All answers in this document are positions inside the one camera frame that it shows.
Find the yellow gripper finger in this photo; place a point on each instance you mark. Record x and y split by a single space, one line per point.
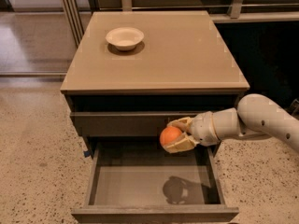
183 124
183 143

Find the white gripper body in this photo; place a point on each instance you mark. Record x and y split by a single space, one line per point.
202 129

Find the orange fruit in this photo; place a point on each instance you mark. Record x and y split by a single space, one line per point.
169 134

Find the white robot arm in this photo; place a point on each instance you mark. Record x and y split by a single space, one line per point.
256 117

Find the grey open middle drawer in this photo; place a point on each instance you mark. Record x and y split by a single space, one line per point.
142 184

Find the grey drawer cabinet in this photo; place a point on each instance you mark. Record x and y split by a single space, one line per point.
182 65

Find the grey top drawer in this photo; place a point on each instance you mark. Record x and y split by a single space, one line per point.
124 124

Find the blue tape piece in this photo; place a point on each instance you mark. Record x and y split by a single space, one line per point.
87 154

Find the white bowl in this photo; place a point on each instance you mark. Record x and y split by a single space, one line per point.
124 38

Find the wooden bench with metal legs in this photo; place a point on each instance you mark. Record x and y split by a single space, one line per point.
221 11

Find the metal window frame post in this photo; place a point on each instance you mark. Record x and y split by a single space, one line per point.
71 12

